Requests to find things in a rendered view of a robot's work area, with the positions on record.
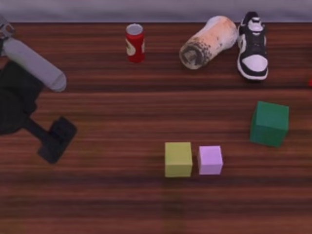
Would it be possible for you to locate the yellow cube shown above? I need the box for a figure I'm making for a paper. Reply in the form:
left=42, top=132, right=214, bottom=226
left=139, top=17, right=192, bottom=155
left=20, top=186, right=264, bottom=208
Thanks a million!
left=164, top=142, right=193, bottom=178

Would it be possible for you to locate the pink cube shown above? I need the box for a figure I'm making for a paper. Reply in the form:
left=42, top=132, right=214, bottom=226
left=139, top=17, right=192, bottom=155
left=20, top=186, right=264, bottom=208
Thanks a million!
left=197, top=145, right=224, bottom=176

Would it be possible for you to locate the green cube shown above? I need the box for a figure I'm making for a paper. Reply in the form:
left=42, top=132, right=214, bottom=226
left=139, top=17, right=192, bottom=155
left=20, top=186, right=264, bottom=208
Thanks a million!
left=249, top=101, right=290, bottom=148

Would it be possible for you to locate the red soda can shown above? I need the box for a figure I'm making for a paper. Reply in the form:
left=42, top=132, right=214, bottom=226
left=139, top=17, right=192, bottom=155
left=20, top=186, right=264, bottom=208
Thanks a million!
left=125, top=23, right=146, bottom=63

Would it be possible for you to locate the dirty white paper cup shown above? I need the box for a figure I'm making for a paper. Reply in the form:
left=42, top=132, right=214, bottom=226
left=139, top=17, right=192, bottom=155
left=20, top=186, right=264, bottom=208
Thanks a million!
left=179, top=16, right=238, bottom=71

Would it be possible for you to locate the black and white sneaker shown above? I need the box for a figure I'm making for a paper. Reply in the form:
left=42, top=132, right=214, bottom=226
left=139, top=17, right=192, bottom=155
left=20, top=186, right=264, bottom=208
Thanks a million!
left=236, top=11, right=269, bottom=81

